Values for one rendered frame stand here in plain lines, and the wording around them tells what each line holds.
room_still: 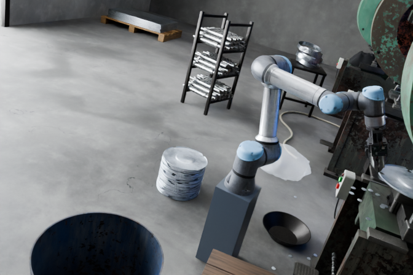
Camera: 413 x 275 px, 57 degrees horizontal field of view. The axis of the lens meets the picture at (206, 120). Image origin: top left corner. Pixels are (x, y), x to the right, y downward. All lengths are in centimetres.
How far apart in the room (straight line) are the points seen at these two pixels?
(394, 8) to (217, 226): 187
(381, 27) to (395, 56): 23
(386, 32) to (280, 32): 550
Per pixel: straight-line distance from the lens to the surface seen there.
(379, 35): 294
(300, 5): 824
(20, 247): 209
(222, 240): 198
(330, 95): 151
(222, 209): 189
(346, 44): 826
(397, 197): 176
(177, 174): 239
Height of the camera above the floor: 142
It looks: 23 degrees down
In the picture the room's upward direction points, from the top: 14 degrees clockwise
